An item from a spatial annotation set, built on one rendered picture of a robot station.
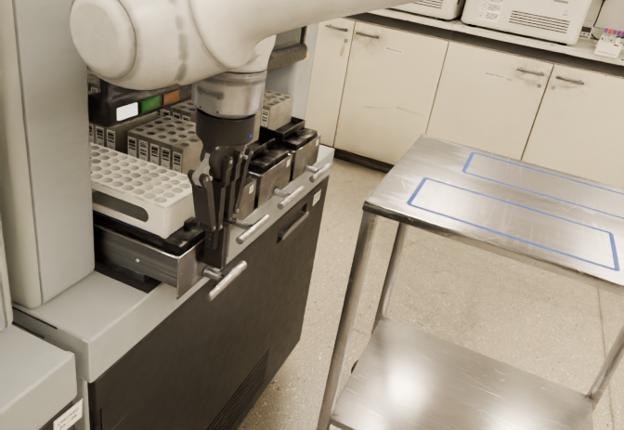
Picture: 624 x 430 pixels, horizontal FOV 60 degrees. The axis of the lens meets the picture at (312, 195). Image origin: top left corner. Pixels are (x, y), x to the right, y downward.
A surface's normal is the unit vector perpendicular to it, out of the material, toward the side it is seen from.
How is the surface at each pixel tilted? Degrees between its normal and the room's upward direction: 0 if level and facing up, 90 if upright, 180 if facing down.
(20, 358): 0
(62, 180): 90
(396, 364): 0
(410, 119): 90
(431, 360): 0
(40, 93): 90
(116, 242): 90
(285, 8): 102
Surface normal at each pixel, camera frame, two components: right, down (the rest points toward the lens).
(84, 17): -0.46, 0.40
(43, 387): 0.91, 0.30
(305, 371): 0.15, -0.88
